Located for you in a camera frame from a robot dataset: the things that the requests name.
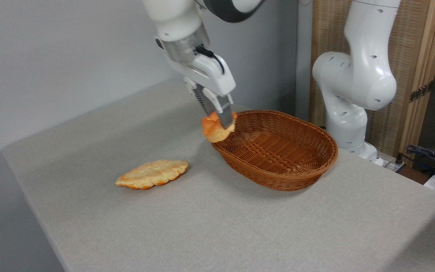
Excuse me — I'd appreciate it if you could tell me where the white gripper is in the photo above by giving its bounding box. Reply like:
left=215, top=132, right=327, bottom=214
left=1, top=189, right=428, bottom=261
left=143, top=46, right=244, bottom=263
left=166, top=53, right=237, bottom=129

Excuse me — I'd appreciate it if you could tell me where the round orange bread roll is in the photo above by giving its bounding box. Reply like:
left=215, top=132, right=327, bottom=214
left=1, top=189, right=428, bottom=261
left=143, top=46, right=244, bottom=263
left=201, top=111, right=238, bottom=143

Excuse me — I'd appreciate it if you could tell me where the black plug at robot base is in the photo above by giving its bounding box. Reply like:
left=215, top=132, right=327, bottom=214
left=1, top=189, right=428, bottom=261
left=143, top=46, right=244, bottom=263
left=393, top=153, right=407, bottom=173

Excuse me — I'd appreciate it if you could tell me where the brown wicker oval basket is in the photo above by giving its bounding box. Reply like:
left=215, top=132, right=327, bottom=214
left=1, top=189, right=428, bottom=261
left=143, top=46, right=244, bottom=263
left=210, top=110, right=339, bottom=192

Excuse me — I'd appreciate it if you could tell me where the leaf-shaped braided bread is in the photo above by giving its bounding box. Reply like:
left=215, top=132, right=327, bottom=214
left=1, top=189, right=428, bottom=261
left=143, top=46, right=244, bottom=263
left=115, top=159, right=189, bottom=190

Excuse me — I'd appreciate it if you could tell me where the metal screen hinge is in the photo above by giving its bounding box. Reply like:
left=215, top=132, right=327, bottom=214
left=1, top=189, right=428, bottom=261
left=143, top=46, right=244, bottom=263
left=409, top=80, right=434, bottom=103

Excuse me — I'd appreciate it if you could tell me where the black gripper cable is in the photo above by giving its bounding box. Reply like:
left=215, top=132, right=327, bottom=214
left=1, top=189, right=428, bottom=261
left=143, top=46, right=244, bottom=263
left=195, top=45, right=225, bottom=74

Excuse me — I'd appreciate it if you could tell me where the bundle of dark cables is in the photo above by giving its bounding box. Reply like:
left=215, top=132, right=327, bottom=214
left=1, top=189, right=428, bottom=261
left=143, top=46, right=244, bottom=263
left=405, top=145, right=435, bottom=179

